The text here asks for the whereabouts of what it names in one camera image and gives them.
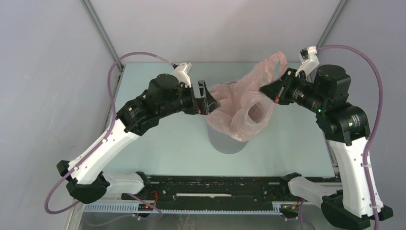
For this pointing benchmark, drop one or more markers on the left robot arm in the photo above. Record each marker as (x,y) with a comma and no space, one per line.
(165,95)

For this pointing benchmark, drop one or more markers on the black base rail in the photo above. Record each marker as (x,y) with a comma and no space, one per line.
(215,192)

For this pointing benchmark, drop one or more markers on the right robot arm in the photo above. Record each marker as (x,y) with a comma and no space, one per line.
(346,128)

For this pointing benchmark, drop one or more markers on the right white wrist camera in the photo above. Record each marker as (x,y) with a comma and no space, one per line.
(309,61)

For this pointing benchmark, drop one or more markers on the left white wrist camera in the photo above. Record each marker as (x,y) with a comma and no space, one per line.
(181,72)

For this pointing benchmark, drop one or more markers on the left aluminium frame post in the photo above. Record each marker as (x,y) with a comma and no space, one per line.
(97,23)

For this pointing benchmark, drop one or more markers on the pink plastic trash bag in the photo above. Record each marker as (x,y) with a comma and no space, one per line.
(244,111)

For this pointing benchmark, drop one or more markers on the aluminium frame post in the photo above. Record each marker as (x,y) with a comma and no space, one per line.
(97,23)
(337,13)

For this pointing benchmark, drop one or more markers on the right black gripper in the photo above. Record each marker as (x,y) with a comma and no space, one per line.
(276,90)

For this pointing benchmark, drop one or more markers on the right aluminium frame post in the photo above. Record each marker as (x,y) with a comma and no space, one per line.
(337,13)

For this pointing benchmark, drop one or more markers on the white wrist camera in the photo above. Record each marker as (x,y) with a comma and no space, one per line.
(309,61)
(181,72)

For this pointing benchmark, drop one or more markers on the white cable duct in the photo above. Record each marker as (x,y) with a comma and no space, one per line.
(138,208)

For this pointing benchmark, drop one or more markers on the grey plastic trash bin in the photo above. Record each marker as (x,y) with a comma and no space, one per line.
(222,142)

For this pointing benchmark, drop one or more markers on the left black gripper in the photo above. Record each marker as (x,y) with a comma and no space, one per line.
(206,103)

